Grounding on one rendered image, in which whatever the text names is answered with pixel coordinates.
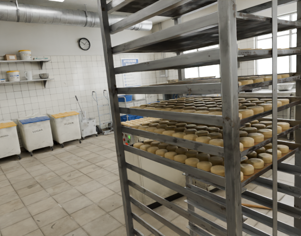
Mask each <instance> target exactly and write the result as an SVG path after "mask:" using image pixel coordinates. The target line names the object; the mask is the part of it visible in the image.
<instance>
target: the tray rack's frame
mask: <svg viewBox="0 0 301 236"><path fill-rule="evenodd" d="M299 19H301V1H298V2H297V18H296V20H299ZM218 32H219V54H220V77H221V99H222V121H223V143H224V166H225V188H226V221H227V236H242V212H241V165H240V133H239V101H238V69H237V37H236V5H235V0H218ZM271 32H272V236H277V0H271ZM296 46H301V28H299V29H296ZM296 72H301V55H296ZM295 96H301V81H296V86H295ZM295 120H301V106H295ZM295 143H299V144H301V130H295ZM294 164H295V165H297V166H301V154H298V153H295V154H294ZM294 186H296V187H299V188H301V176H296V175H295V176H294ZM294 207H296V208H299V209H301V197H300V198H297V197H294ZM293 226H294V227H296V228H298V229H301V218H300V219H296V218H294V222H293Z"/></svg>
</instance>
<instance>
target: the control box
mask: <svg viewBox="0 0 301 236"><path fill-rule="evenodd" d="M122 133H123V132H122ZM125 135H126V136H127V137H125ZM128 136H130V139H129V137H128ZM123 139H125V141H123V144H128V145H131V144H134V143H135V140H134V135H131V134H128V133H123ZM128 140H129V143H128V142H127V141H128Z"/></svg>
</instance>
